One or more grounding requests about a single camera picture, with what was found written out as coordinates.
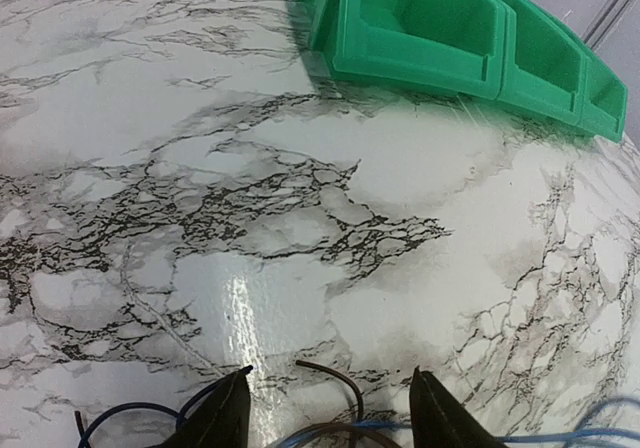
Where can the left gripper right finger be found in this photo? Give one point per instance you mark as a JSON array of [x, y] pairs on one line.
[[439, 421]]

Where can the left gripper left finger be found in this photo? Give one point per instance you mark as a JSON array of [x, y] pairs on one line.
[[222, 420]]

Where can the right green storage bin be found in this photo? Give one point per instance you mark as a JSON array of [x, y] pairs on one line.
[[605, 103]]

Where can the green storage bin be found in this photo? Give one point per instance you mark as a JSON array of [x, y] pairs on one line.
[[544, 70], [433, 46], [605, 103]]

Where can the middle green storage bin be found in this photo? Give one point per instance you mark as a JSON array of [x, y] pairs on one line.
[[544, 70]]

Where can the left green storage bin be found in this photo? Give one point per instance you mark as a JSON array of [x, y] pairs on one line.
[[433, 46]]

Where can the right aluminium frame post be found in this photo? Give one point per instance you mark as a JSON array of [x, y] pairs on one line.
[[605, 21]]

